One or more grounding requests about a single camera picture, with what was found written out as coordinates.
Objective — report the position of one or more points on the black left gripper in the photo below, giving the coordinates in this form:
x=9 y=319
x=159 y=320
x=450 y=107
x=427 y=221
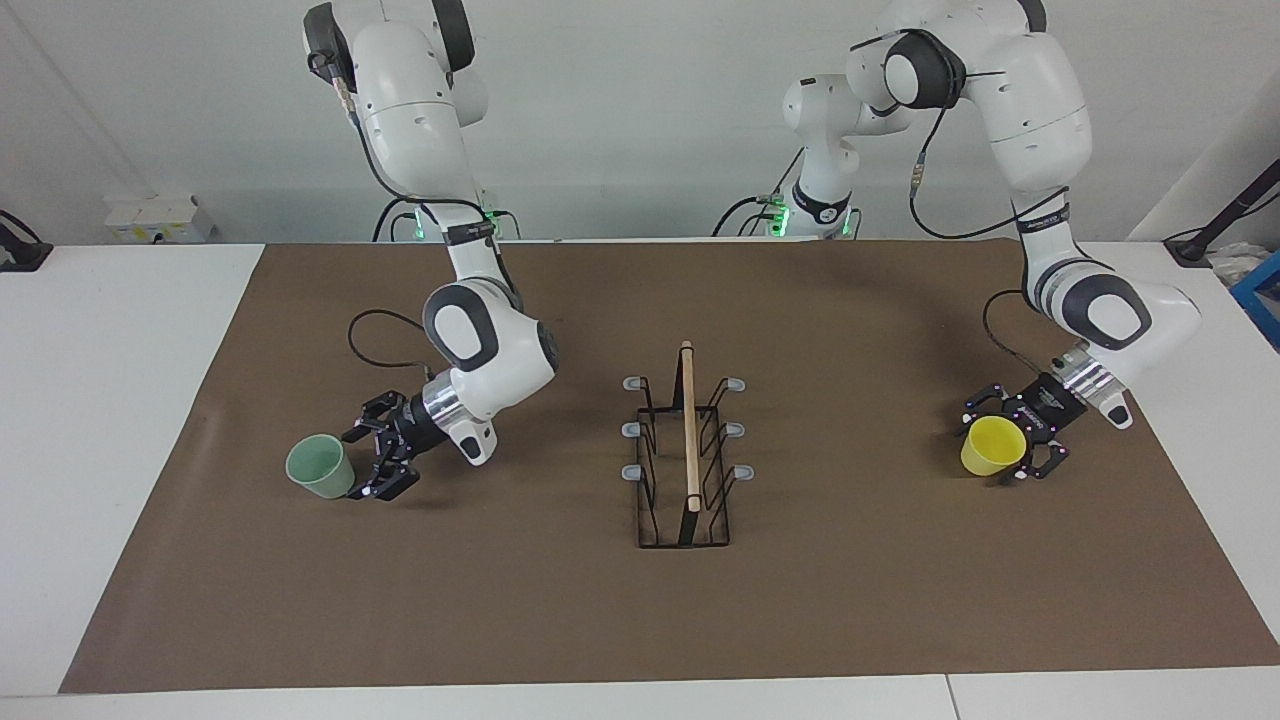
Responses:
x=1050 y=408

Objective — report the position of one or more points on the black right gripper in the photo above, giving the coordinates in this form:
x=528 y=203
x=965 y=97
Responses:
x=412 y=428

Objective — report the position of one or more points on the yellow plastic cup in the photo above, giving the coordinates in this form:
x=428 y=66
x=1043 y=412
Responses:
x=992 y=445

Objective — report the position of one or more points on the pale green plastic cup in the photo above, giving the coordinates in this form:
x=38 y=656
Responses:
x=322 y=468

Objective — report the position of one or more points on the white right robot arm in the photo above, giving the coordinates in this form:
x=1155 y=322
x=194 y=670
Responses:
x=410 y=100

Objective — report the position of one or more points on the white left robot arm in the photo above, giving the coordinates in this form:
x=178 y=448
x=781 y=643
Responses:
x=1035 y=100

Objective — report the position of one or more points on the brown table mat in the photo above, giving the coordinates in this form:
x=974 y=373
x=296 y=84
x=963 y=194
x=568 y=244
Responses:
x=850 y=600

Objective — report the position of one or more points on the clear plastic bag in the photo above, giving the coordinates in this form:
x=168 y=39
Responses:
x=1235 y=262

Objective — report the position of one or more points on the blue box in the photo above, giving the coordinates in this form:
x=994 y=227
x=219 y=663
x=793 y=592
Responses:
x=1262 y=295

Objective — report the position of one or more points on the black pole stand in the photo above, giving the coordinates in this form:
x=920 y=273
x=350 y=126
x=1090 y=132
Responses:
x=1230 y=210

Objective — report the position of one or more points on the black desk clamp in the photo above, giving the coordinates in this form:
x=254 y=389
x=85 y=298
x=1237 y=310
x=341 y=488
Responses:
x=20 y=250

